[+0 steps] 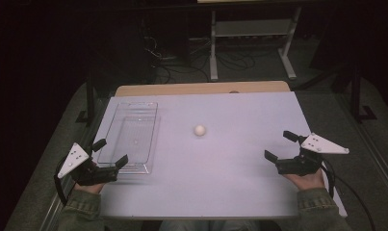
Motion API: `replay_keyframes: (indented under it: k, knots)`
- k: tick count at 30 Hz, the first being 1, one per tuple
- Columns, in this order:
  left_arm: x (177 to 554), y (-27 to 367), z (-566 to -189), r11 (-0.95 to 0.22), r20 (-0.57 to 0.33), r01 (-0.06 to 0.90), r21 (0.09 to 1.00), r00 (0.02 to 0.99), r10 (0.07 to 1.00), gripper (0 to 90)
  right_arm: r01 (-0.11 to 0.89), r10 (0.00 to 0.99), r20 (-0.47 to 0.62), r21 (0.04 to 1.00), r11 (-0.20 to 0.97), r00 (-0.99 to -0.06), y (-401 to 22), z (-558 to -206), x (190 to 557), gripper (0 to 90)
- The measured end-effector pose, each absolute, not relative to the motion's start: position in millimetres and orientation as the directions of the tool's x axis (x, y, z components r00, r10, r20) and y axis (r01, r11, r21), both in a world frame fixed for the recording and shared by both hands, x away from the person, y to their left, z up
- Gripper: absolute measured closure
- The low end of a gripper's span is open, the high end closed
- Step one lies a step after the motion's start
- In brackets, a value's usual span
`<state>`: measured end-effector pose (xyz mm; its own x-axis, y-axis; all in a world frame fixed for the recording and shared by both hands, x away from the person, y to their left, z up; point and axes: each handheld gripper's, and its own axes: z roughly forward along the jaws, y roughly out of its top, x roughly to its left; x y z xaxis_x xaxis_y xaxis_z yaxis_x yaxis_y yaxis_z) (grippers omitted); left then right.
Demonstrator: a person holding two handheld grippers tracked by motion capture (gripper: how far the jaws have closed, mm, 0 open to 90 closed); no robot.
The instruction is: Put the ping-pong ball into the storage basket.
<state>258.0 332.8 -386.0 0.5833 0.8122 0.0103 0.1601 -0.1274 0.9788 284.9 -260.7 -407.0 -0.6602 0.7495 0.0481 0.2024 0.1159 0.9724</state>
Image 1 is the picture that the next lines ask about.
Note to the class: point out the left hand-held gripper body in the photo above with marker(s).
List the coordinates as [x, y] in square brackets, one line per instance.
[85, 171]

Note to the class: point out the white metal stand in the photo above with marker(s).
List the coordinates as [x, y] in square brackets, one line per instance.
[252, 29]

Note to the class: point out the black metal stand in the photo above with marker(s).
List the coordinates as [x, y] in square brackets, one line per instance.
[358, 96]
[90, 96]

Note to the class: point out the person's left hand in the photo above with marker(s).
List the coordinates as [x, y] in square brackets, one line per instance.
[90, 187]

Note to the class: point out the clear plastic tray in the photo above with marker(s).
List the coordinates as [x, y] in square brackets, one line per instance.
[130, 138]

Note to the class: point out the small white ball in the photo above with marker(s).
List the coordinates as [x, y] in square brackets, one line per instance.
[199, 130]

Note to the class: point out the person's right hand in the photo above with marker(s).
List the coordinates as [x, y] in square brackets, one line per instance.
[307, 181]

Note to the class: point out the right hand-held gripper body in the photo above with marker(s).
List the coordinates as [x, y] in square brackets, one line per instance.
[305, 160]

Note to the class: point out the wooden table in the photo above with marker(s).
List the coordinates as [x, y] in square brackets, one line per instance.
[201, 88]

